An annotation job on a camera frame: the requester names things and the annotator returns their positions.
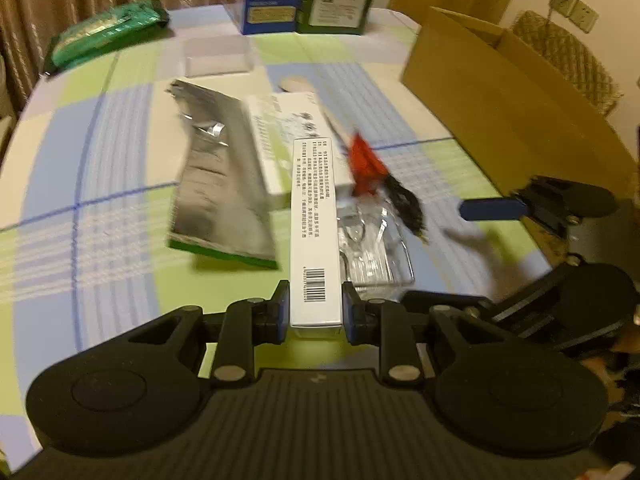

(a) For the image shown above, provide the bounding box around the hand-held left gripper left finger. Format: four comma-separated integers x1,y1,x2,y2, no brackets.
127,280,292,388

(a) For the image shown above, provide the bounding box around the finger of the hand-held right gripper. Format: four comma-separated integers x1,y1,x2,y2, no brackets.
459,175,618,233
400,267,566,331

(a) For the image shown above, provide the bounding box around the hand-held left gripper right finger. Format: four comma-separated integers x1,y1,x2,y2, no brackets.
341,282,496,386

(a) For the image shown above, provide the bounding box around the clear plastic package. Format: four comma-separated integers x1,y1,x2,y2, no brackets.
337,195,416,288

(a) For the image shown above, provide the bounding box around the long white box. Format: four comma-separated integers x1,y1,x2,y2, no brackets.
289,137,343,338

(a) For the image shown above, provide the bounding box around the brown cardboard box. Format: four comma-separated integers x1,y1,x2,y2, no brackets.
400,6,638,201

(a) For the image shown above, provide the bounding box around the red and black tassel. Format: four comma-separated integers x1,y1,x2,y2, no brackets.
347,132,431,246

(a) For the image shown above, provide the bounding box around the desktop with checkered cloth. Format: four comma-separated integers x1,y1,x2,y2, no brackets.
0,5,576,476

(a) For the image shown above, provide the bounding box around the silver foil pouch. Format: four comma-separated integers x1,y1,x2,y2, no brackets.
165,79,281,268

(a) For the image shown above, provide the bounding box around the white medicine box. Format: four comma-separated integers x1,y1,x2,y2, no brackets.
240,91,353,196

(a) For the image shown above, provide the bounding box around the wooden spoon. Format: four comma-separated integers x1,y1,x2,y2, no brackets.
279,76,361,161

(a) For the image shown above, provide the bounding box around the clear plastic box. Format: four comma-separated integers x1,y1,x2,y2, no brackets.
182,35,253,77

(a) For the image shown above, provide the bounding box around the green snack packet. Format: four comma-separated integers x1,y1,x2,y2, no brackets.
42,0,171,78

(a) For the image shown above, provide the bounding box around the wall outlet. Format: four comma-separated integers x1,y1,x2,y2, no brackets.
547,0,599,33

